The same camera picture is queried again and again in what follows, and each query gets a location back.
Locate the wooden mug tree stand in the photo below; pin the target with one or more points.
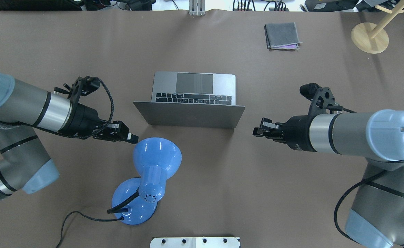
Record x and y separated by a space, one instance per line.
372 38

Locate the grey laptop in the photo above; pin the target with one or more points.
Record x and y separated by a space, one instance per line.
192 100

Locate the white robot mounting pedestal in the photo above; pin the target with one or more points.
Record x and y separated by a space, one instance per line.
195 242

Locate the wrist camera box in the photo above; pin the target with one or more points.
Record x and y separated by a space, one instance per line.
322 99
82 87

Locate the folded grey purple cloth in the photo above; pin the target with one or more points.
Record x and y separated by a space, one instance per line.
282 36

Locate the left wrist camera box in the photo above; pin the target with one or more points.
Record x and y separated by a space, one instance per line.
82 87

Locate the blue desk lamp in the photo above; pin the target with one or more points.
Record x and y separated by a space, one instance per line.
135 200

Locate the aluminium frame post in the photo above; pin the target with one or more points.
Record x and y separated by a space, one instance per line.
196 7

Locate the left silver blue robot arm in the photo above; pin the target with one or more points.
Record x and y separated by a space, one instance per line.
25 163

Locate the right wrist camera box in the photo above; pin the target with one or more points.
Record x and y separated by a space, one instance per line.
322 99

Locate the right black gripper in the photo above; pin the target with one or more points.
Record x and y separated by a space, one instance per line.
296 132

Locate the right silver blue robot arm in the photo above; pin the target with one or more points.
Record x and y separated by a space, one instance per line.
376 218

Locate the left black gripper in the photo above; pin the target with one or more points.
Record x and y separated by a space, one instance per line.
83 119

